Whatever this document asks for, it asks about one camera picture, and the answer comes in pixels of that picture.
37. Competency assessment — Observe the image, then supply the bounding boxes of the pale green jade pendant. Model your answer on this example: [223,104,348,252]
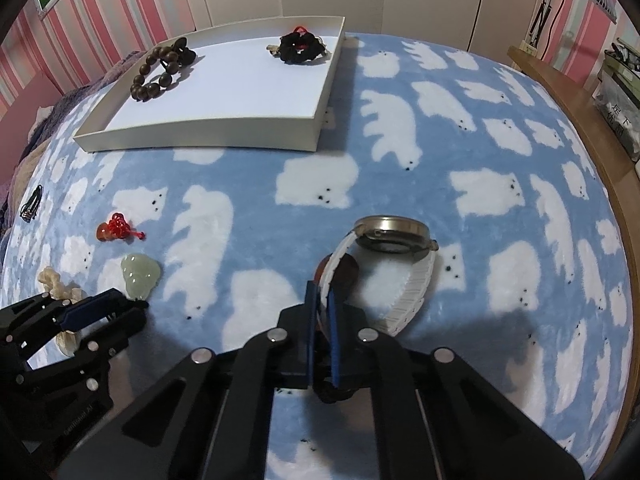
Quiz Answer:
[120,254,162,300]

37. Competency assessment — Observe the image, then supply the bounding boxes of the white strap wristwatch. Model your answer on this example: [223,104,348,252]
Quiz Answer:
[319,216,439,336]

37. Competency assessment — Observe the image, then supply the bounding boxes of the cream scrunchie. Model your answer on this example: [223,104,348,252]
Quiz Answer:
[37,266,85,358]

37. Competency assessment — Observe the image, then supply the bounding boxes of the red knot agate charm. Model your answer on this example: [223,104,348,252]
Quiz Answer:
[96,212,145,242]

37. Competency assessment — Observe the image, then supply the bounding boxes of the brown oval pendant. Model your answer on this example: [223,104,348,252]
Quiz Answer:
[330,254,359,302]

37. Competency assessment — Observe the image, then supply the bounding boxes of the black hair clip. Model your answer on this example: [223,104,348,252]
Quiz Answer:
[20,185,43,223]

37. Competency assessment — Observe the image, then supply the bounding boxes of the blue polar bear blanket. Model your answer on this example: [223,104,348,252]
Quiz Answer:
[0,32,636,480]

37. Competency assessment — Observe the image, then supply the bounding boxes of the striped purple quilt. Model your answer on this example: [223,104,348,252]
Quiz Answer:
[1,51,142,236]

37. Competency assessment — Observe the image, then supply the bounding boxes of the white shallow tray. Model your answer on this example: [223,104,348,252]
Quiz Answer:
[73,15,345,152]

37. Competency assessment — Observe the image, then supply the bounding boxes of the wooden bed footboard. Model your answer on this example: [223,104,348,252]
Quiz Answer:
[506,44,640,451]

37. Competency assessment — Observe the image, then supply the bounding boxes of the clear storage box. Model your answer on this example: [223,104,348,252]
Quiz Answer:
[594,72,639,164]

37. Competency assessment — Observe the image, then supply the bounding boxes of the dark wooden bead bracelet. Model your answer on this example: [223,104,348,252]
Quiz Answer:
[129,37,198,103]

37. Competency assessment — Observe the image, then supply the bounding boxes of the black beaded charm bracelet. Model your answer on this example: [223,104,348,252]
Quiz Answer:
[268,24,331,65]

